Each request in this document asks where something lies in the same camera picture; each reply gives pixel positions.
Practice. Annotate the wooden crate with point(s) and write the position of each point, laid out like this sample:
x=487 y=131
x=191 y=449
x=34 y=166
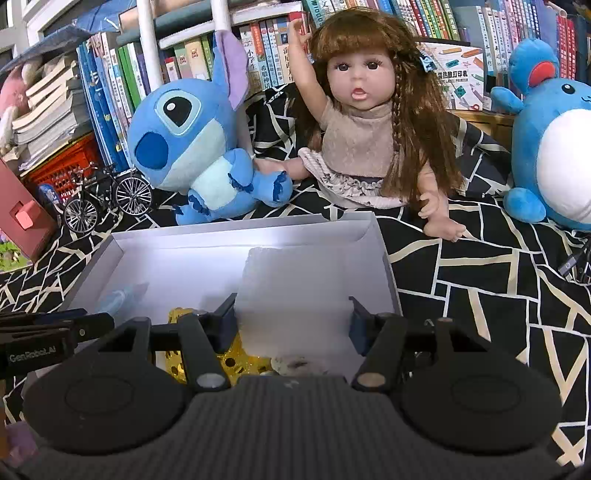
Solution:
x=489 y=124

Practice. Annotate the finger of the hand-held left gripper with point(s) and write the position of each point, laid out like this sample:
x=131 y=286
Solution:
x=46 y=317
x=87 y=328

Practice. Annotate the blue plastic folder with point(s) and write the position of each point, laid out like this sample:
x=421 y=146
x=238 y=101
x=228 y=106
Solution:
x=69 y=37

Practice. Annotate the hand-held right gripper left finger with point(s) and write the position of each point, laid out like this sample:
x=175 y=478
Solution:
x=226 y=318

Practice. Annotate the miniature black bicycle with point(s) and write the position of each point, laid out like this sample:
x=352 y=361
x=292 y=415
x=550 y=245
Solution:
x=81 y=215

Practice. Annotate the stack of flat books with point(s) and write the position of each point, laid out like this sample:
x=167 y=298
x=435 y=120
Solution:
x=51 y=106

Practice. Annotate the gold sequin pillow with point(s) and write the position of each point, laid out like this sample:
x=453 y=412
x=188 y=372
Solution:
x=244 y=362

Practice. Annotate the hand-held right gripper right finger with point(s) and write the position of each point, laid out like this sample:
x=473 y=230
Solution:
x=358 y=327

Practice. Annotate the blue alien plush toy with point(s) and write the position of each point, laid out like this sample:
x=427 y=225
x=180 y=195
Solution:
x=184 y=120

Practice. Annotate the pink toy house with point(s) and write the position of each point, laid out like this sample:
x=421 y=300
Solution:
x=23 y=217

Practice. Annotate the pink rabbit plush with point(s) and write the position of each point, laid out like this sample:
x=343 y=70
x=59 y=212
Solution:
x=11 y=92

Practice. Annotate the round blue plush toy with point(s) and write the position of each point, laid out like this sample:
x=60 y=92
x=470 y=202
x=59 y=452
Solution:
x=568 y=157

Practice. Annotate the white printed carton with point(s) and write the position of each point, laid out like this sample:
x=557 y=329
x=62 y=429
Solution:
x=457 y=78

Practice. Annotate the white fluffy pillow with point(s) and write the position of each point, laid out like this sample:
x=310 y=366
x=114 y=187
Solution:
x=295 y=295

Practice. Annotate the white cardboard box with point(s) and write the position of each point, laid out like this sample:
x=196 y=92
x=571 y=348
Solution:
x=184 y=263

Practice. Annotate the brown-haired baby doll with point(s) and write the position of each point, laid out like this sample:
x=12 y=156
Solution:
x=360 y=134

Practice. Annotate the small blue toy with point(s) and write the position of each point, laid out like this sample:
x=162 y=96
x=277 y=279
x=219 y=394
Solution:
x=48 y=194

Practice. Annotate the row of upright books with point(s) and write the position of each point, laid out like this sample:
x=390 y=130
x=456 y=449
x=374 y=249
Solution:
x=111 y=92

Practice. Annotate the red plastic basket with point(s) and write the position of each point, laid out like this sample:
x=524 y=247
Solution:
x=60 y=166

